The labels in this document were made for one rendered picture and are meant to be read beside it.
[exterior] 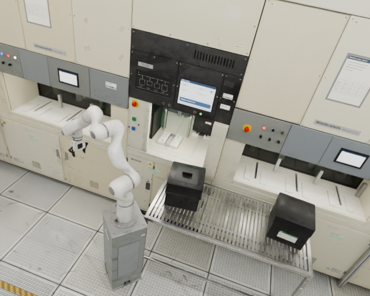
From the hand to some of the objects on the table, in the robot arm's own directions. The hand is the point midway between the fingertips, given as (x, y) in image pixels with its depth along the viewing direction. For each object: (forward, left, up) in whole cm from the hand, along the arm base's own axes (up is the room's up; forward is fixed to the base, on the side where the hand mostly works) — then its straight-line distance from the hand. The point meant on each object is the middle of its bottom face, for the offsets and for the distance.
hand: (78, 153), depth 225 cm
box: (+136, -114, -25) cm, 179 cm away
